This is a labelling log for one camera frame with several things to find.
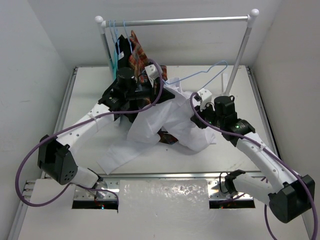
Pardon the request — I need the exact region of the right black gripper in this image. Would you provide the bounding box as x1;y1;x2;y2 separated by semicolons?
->
191;100;224;129

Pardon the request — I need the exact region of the white shirt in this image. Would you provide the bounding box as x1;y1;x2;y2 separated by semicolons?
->
97;77;217;174

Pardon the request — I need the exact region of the blue wire hanger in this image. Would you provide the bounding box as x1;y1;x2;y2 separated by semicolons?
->
163;60;229;88

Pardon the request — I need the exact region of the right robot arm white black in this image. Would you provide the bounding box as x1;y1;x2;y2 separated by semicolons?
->
190;92;315;223

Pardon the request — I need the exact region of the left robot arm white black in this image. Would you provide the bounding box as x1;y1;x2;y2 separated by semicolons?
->
37;64;174;189

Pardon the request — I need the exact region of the plaid shirt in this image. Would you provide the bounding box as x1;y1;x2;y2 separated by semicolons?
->
128;30;178;145

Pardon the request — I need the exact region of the teal garment on hanger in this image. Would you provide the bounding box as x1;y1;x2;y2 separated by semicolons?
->
112;47;119;80

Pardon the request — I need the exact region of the black garment on hanger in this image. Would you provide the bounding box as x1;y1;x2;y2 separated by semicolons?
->
116;35;134;86

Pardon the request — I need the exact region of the blue hanger with black garment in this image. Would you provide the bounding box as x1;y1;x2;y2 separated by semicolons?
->
112;20;120;48

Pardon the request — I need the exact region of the blue hanger with teal garment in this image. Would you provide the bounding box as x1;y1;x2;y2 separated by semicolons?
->
108;20;116;45

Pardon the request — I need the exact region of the clothes rack metal white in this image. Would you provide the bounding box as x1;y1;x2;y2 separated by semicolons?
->
94;8;260;95

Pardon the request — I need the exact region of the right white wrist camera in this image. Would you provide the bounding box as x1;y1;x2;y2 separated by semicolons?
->
194;88;212;110

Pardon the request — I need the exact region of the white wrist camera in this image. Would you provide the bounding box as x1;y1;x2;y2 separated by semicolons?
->
144;64;163;80
194;88;212;110

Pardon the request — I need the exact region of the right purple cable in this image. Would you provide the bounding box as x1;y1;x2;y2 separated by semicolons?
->
189;92;316;240

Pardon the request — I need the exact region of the purple cable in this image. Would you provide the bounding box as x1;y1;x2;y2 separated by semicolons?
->
189;92;316;240
14;58;165;207

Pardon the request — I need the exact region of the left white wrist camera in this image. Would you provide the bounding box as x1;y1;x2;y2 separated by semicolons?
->
144;64;163;80

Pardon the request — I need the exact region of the metal mounting rail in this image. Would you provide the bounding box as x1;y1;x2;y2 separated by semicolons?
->
23;171;276;202

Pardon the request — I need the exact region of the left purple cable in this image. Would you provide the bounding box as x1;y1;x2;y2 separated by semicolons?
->
14;58;165;207

